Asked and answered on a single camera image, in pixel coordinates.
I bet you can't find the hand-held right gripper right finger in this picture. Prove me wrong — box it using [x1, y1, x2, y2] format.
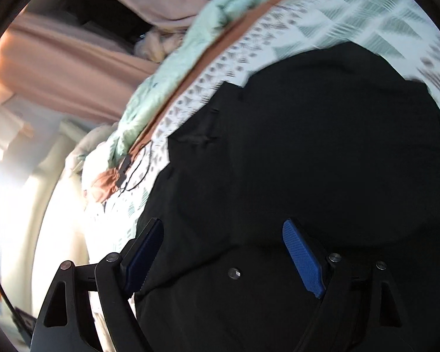
[282, 218, 415, 352]

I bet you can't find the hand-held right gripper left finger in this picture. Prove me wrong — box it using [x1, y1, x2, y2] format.
[29, 218, 165, 352]

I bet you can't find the large black garment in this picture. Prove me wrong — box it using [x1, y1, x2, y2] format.
[134, 42, 440, 352]

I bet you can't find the cream fuzzy cloth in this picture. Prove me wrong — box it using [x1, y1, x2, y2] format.
[134, 29, 184, 63]

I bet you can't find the pink curtain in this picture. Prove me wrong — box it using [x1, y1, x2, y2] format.
[0, 0, 301, 120]

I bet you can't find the mint green blanket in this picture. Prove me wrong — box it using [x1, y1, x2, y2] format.
[106, 0, 279, 165]

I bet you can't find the white triangle patterned bedspread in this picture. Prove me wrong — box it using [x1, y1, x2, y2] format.
[82, 0, 440, 252]

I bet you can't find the thin black cable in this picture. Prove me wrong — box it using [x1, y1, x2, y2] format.
[115, 139, 158, 193]

